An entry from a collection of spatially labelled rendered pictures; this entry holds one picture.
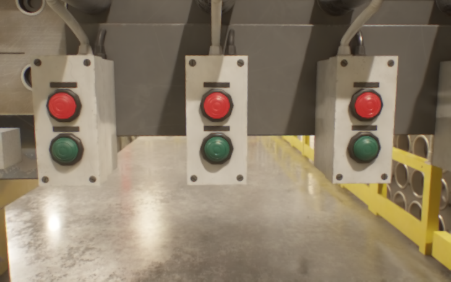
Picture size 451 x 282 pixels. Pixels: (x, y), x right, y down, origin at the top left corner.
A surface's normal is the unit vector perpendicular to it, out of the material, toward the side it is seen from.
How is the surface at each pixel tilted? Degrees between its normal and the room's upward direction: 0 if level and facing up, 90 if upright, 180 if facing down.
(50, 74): 90
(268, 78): 90
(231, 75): 90
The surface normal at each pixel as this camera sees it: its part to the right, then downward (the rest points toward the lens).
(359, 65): 0.04, 0.13
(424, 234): -1.00, 0.00
